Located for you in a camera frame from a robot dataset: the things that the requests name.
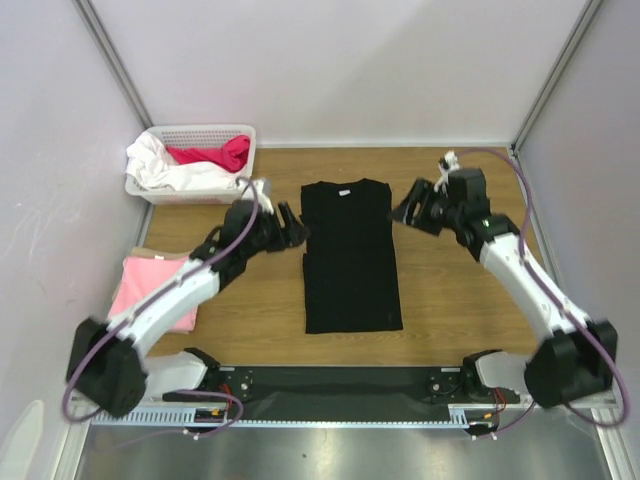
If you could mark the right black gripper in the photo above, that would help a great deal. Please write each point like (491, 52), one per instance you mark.
(426, 208)

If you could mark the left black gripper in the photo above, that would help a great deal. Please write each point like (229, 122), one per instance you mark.
(292, 234)

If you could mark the black t-shirt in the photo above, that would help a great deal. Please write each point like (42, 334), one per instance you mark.
(349, 267)

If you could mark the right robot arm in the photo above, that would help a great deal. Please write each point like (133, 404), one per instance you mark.
(575, 354)

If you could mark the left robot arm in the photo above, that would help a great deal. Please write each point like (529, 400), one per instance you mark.
(109, 362)

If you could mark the magenta t-shirt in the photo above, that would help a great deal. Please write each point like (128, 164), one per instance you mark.
(231, 157)

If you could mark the white plastic laundry basket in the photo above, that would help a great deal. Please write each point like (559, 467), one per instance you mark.
(198, 136)

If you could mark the folded beige t-shirt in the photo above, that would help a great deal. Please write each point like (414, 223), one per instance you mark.
(141, 252)

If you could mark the folded pink t-shirt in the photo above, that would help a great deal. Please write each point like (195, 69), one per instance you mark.
(140, 277)

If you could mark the white t-shirt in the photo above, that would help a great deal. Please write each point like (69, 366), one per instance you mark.
(151, 165)

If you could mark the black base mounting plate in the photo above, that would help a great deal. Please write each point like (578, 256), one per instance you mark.
(348, 394)

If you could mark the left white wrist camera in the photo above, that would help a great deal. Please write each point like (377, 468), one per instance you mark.
(259, 190)

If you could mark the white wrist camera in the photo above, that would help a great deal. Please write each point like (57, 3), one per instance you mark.
(447, 164)
(259, 190)

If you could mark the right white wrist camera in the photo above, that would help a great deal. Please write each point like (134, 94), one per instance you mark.
(447, 164)

